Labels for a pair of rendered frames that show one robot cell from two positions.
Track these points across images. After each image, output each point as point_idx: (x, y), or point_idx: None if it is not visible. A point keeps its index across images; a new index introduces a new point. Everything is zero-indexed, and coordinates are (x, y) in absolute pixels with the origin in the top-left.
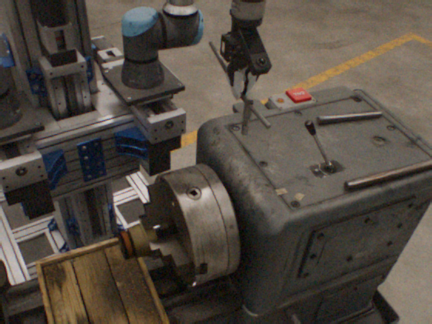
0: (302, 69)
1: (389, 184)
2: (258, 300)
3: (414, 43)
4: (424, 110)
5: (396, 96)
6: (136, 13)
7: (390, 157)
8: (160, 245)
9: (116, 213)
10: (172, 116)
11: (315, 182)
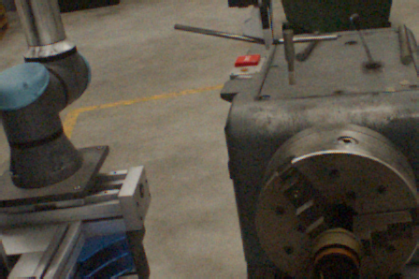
0: None
1: (413, 49)
2: None
3: (85, 114)
4: (169, 147)
5: (133, 154)
6: (12, 75)
7: (379, 43)
8: (366, 229)
9: None
10: (137, 176)
11: (388, 74)
